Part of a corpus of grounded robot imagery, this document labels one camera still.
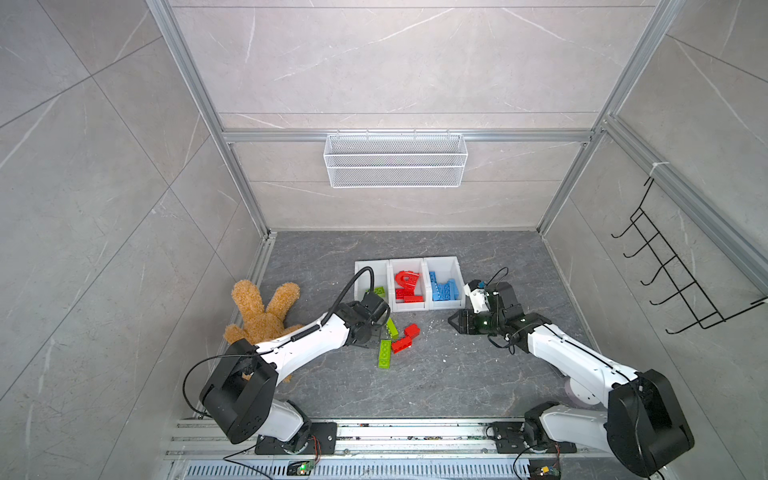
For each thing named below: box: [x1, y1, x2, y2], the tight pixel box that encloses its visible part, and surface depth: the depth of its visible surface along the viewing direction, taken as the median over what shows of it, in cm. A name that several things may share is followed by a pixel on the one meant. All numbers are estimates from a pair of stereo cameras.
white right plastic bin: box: [423, 256, 466, 310], surface depth 99 cm
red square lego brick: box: [404, 323, 420, 339], surface depth 95 cm
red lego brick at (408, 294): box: [395, 288, 424, 303], surface depth 100 cm
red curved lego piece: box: [394, 270, 420, 289], surface depth 103 cm
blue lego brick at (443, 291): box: [429, 271, 459, 301], surface depth 99 cm
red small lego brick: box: [392, 336, 413, 354], surface depth 90 cm
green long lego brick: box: [386, 317, 399, 340], surface depth 92 cm
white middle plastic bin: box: [387, 258, 429, 313], surface depth 97 cm
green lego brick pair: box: [378, 339, 392, 369], surface depth 87 cm
